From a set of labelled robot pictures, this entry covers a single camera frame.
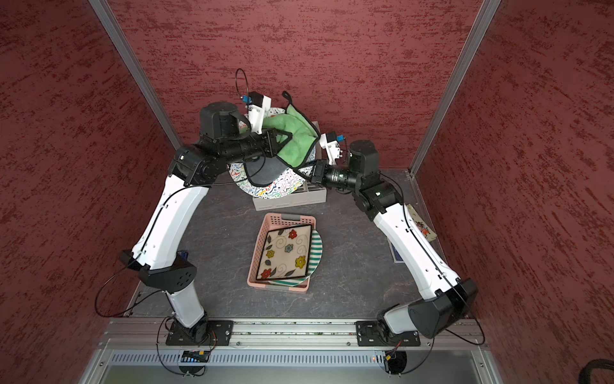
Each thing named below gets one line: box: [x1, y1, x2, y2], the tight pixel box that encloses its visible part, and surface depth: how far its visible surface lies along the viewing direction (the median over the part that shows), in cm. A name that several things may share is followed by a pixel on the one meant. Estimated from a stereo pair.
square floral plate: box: [255, 224, 313, 280], surface depth 88 cm
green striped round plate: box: [268, 228, 324, 288], surface depth 82 cm
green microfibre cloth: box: [262, 91, 321, 168], surface depth 61 cm
